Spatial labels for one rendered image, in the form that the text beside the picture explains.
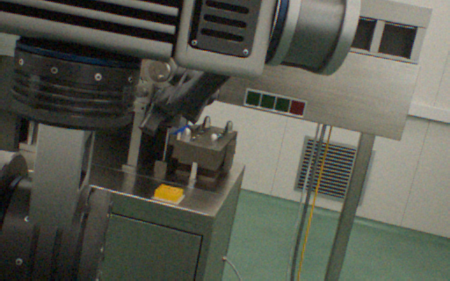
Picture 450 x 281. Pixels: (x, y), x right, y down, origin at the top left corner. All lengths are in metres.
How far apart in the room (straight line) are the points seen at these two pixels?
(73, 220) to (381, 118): 1.54
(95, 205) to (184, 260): 0.96
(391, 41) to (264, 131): 2.48
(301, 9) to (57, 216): 0.35
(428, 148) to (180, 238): 3.24
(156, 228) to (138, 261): 0.13
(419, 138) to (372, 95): 2.50
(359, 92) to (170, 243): 0.94
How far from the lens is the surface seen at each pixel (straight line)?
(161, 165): 1.70
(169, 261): 1.53
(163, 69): 1.65
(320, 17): 0.54
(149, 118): 1.49
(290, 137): 4.32
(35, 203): 0.56
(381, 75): 1.94
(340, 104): 1.93
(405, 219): 4.58
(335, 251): 2.27
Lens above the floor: 1.42
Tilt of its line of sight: 11 degrees down
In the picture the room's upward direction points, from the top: 11 degrees clockwise
